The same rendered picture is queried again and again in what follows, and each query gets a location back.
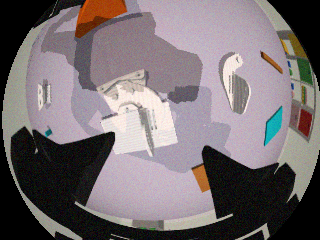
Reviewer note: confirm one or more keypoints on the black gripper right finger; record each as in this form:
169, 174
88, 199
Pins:
230, 181

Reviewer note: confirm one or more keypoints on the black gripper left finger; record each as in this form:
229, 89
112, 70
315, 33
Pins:
78, 163

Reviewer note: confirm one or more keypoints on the small teal cube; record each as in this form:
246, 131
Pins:
48, 132

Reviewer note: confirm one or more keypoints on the teal flat square plate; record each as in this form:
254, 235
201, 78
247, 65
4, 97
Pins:
273, 125

